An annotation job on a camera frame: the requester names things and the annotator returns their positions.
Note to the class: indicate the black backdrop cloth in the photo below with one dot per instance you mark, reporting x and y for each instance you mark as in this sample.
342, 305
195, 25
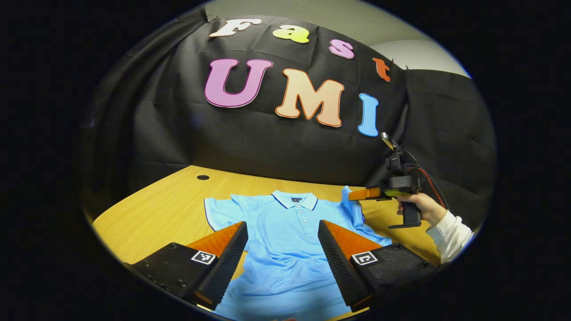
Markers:
267, 142

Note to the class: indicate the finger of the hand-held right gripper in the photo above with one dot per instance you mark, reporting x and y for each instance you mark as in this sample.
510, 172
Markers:
363, 194

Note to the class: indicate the light blue polo T-shirt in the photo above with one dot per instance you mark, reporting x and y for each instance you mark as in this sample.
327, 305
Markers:
285, 249

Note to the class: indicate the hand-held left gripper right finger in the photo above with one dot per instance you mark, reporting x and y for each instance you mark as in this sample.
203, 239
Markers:
341, 267

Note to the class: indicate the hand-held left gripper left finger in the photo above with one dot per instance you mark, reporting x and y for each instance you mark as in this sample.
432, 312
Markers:
227, 263

